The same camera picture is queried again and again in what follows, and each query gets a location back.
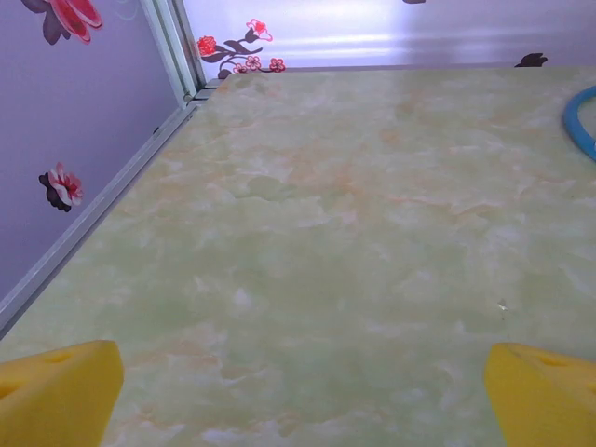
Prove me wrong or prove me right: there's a blue stethoscope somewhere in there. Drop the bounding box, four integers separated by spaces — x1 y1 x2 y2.
562 85 596 163

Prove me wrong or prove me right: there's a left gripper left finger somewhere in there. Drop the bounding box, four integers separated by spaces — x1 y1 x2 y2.
0 339 126 447

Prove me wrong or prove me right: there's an aluminium table side rail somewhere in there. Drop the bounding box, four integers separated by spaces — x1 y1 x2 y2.
0 88 220 341

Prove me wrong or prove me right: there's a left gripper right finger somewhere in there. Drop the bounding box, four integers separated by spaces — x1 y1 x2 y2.
483 342 596 447

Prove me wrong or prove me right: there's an aluminium frame corner post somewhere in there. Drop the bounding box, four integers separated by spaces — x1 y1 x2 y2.
139 0 209 102

